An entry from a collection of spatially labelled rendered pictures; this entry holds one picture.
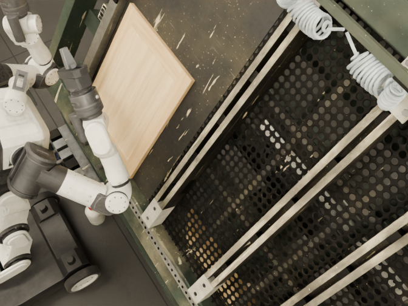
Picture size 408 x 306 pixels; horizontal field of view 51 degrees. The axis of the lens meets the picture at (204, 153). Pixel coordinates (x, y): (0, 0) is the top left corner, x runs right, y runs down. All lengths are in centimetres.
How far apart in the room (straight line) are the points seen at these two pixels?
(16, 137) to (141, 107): 50
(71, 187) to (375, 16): 101
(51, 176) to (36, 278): 121
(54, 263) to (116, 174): 121
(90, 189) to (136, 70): 54
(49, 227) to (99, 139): 132
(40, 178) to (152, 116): 50
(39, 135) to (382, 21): 108
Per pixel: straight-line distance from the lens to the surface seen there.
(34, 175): 145
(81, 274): 250
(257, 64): 129
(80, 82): 134
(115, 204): 147
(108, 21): 186
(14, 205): 192
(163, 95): 165
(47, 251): 261
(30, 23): 171
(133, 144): 182
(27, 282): 260
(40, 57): 185
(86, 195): 148
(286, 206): 130
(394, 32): 109
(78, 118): 140
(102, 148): 139
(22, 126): 154
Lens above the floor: 259
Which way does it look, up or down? 62 degrees down
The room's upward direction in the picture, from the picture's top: 6 degrees clockwise
